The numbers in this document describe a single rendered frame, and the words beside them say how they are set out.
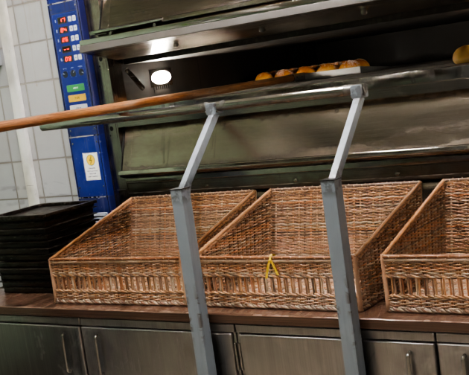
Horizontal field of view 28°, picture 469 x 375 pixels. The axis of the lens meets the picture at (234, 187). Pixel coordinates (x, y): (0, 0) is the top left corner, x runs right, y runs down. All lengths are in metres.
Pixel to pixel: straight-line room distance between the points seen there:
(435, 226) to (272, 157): 0.64
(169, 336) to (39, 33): 1.43
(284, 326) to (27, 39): 1.73
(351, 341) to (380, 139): 0.76
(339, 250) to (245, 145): 0.90
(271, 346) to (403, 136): 0.77
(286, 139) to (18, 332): 1.11
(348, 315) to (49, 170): 1.73
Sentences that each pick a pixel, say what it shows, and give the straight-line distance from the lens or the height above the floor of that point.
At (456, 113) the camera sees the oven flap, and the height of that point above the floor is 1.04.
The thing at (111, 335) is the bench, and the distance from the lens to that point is 2.98.
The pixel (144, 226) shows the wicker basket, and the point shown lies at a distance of 3.42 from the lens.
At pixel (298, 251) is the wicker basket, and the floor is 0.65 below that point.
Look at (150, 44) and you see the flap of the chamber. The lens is 3.24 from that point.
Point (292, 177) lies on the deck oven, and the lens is 3.10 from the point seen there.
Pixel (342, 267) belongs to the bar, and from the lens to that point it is 2.38.
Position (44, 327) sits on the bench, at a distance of 3.18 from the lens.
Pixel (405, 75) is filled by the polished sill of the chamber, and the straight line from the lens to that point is 2.87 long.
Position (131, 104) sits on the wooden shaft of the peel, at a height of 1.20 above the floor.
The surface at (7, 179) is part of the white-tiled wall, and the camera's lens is 3.96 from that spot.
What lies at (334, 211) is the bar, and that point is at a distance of 2.35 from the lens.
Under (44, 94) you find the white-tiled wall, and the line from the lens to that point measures 3.74.
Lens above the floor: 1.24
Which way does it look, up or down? 7 degrees down
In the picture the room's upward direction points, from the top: 8 degrees counter-clockwise
